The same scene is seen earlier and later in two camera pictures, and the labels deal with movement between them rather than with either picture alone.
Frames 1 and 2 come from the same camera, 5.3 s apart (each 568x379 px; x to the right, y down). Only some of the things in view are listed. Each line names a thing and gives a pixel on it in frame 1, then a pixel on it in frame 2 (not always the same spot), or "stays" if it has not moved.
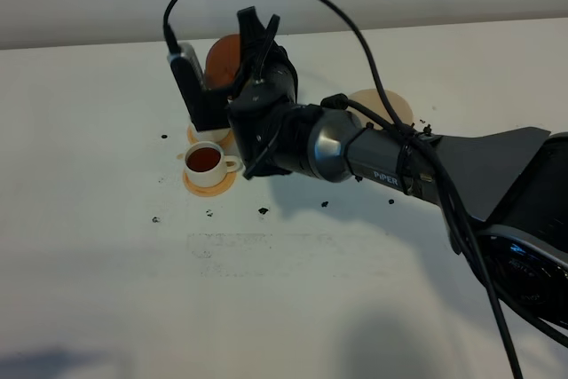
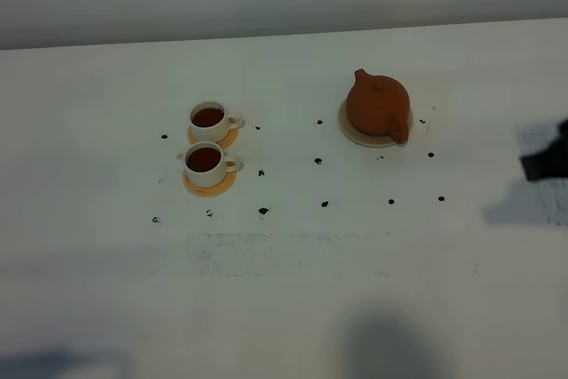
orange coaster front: (210, 191) stays
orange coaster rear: (229, 140) stays
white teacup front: (208, 165) stays
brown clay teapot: (223, 61) -> (379, 106)
